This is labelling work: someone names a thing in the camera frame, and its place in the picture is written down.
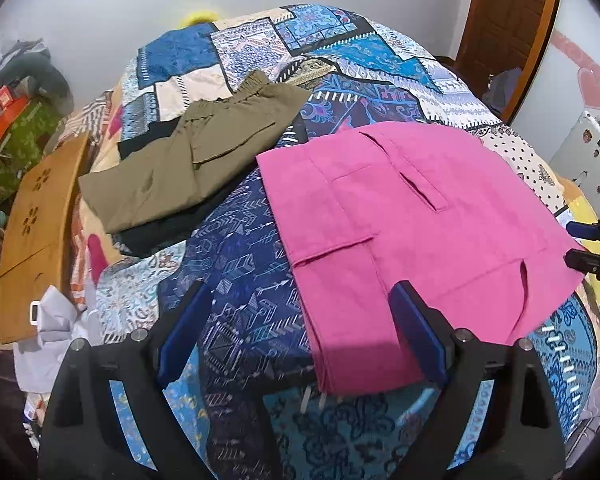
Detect orange box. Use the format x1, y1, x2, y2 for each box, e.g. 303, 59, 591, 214
0, 86, 30, 141

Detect blue patchwork bedsheet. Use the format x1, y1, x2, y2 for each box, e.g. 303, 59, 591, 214
71, 4, 591, 479

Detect olive green pants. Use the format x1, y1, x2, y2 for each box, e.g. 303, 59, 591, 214
79, 70, 310, 234

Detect black folded garment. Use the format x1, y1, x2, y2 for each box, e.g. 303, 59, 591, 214
109, 118, 256, 257

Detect wooden lap table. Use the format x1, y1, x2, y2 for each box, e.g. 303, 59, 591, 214
0, 133, 91, 344

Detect orange yellow blanket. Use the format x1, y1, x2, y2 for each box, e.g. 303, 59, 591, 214
557, 177, 600, 306

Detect white cabinet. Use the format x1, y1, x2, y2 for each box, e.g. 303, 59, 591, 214
550, 110, 600, 217

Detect white crumpled cloth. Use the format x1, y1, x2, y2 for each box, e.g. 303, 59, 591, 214
12, 286, 104, 393

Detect wooden door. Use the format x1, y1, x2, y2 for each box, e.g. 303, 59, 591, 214
454, 0, 558, 122

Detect pink pants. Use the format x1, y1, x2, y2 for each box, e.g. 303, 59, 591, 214
258, 122, 583, 396

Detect yellow round object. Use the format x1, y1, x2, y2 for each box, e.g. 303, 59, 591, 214
180, 9, 221, 29

